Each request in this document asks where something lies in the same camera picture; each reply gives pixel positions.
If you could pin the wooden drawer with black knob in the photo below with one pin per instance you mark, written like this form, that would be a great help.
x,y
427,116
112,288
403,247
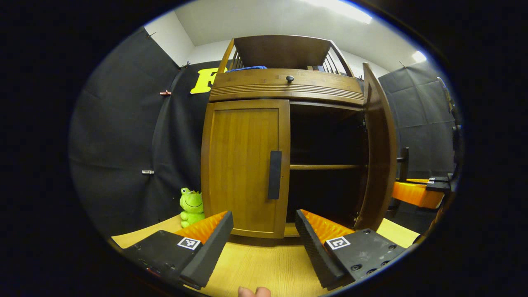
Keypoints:
x,y
321,84

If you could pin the wooden cabinet door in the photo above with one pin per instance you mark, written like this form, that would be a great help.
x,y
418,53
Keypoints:
x,y
243,165
379,144

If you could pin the green frog plush toy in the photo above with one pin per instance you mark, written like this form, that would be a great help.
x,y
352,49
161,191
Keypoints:
x,y
192,206

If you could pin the wooden cabinet shelf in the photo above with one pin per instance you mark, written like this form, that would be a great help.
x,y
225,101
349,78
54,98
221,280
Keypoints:
x,y
326,167

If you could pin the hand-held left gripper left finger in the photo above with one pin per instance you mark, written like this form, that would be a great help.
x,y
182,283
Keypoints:
x,y
206,258

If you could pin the wooden double-door shoe cabinet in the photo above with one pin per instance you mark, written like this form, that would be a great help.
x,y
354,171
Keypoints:
x,y
284,51

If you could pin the black backdrop cloth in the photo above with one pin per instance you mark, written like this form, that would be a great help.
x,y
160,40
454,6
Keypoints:
x,y
119,144

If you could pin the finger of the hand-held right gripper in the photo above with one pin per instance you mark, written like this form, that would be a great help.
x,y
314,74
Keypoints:
x,y
416,194
439,179

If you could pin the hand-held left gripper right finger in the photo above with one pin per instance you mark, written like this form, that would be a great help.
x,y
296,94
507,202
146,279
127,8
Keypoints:
x,y
315,251

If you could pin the blue cloth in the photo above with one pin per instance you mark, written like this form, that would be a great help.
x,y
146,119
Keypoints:
x,y
247,68

